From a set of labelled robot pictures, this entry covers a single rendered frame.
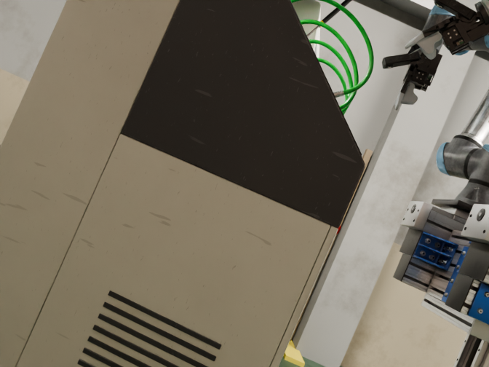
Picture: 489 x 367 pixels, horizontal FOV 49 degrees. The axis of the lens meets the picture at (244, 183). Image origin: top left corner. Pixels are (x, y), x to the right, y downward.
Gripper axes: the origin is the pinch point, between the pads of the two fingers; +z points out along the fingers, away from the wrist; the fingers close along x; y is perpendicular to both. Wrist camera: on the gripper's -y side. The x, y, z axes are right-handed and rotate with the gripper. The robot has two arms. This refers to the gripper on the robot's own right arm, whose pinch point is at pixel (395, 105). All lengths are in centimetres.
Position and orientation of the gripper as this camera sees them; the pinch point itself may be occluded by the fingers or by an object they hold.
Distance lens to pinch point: 180.3
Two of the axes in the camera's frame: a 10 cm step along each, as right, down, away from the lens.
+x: 1.3, 0.8, 9.9
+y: 9.1, 4.0, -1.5
